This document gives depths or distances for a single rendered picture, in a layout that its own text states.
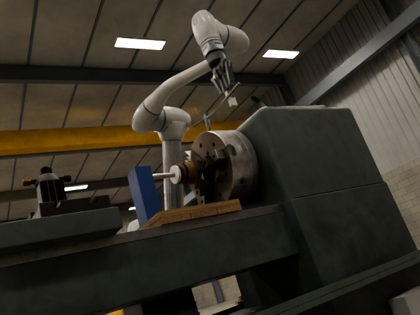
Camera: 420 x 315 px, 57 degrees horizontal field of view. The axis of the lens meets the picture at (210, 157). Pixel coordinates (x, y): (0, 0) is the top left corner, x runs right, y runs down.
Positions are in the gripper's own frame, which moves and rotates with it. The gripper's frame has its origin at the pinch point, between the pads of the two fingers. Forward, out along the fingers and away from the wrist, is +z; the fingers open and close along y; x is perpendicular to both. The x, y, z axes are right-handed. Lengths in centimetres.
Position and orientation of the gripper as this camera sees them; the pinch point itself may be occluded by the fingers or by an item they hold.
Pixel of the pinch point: (231, 99)
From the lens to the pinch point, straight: 151.7
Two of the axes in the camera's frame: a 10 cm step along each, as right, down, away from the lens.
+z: 3.0, 9.0, -3.2
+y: 4.9, -4.3, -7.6
